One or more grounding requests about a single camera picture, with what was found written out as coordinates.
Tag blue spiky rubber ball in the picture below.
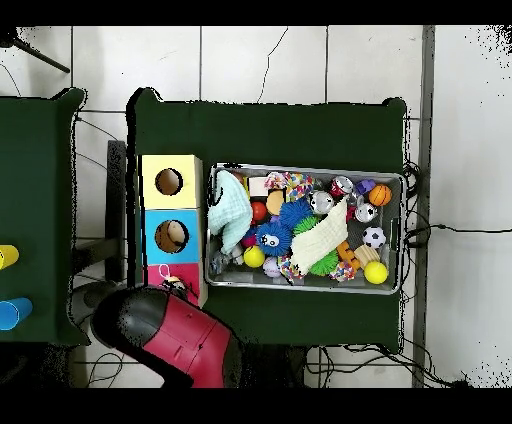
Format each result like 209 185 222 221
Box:
278 198 313 229

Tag black power cable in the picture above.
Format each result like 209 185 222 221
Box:
403 223 512 247

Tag orange toy basketball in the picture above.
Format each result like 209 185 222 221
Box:
367 183 393 207

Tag blue cylinder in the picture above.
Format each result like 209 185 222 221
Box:
0 297 34 332

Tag yellow ball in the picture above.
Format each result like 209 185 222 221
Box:
363 260 390 286

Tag silver wire mesh bin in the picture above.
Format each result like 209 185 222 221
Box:
205 161 408 296

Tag light blue quilted cloth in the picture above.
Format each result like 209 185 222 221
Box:
207 169 254 256

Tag black tripod leg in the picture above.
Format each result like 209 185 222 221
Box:
0 26 71 74

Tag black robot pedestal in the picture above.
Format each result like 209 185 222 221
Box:
243 344 307 388

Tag yellow cylinder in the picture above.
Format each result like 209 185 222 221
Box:
0 244 20 270

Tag colourful patterned cloth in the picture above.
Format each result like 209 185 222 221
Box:
264 171 316 202

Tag black metal stand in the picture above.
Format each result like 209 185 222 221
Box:
71 139 127 283

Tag black and white soccer ball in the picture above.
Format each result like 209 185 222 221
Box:
362 226 388 250

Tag dark green table cloth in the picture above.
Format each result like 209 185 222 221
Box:
126 87 408 353
0 87 91 347

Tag cream quilted cloth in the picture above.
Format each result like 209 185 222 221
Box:
289 197 349 276

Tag yellow chick plush toy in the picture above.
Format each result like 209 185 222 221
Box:
158 263 189 293

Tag wooden box with three holes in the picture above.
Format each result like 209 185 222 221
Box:
137 154 209 309

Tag red soda can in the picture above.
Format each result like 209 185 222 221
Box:
329 175 355 198

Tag blue spiky ball with eyes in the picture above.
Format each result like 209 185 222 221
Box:
255 220 292 257

